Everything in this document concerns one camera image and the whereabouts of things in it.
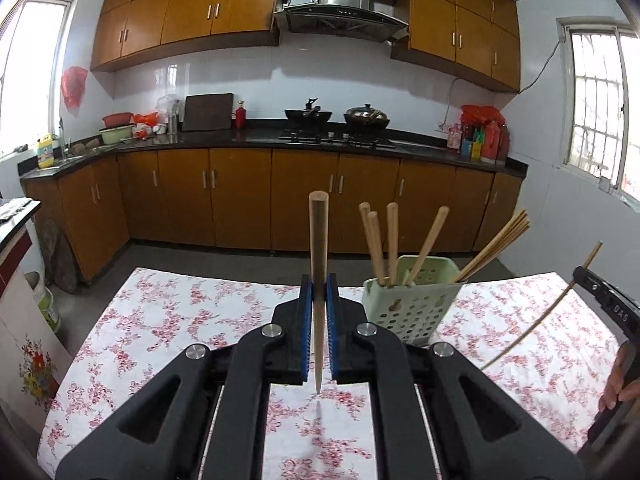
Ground white bucket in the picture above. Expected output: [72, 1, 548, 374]
[32, 271, 62, 333]

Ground red bags and bottles cluster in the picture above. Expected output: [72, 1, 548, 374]
[460, 105, 512, 162]

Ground dark cutting board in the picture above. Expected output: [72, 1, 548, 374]
[181, 93, 235, 132]

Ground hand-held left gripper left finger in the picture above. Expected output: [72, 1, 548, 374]
[56, 275, 315, 480]

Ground white appliance with dark top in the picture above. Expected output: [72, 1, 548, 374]
[0, 200, 44, 306]

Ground green perforated utensil holder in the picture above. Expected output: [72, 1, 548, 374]
[361, 255, 465, 347]

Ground floral painted panel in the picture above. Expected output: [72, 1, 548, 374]
[0, 305, 73, 422]

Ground black wok with handle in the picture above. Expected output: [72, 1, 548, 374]
[284, 97, 334, 124]

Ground black kitchen countertop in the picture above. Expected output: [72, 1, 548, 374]
[19, 127, 529, 181]

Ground pale green basin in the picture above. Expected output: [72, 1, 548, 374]
[98, 125, 137, 145]

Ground red plastic bag on wall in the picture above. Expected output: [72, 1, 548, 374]
[61, 66, 89, 110]

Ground red floral tablecloth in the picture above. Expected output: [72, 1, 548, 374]
[37, 266, 626, 480]

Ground window with plain frame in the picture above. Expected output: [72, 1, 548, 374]
[0, 0, 80, 157]

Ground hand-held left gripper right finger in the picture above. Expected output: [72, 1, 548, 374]
[325, 273, 586, 480]

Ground wall cable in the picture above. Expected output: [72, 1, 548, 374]
[517, 40, 563, 94]

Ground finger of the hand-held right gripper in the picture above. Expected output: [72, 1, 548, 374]
[572, 266, 608, 313]

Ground red and white plastic bags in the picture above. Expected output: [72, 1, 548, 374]
[132, 112, 161, 139]

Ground brown upper cabinets beside window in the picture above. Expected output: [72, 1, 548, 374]
[390, 0, 522, 94]

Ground yellow detergent bottle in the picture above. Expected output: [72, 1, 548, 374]
[37, 133, 55, 169]

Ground person's right hand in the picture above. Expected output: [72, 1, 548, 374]
[598, 342, 636, 412]

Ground window with bars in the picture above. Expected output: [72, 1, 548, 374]
[557, 19, 640, 196]

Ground brown sack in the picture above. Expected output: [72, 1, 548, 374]
[35, 210, 79, 294]

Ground gas stove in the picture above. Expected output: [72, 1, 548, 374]
[279, 130, 396, 150]

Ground brown upper cabinets with long run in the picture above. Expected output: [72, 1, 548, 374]
[90, 0, 282, 73]

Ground brown lower kitchen cabinets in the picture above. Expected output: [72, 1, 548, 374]
[22, 147, 523, 283]

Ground steel range hood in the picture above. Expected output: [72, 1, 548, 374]
[272, 0, 411, 44]

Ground wok with lid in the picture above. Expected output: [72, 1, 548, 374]
[343, 103, 392, 130]

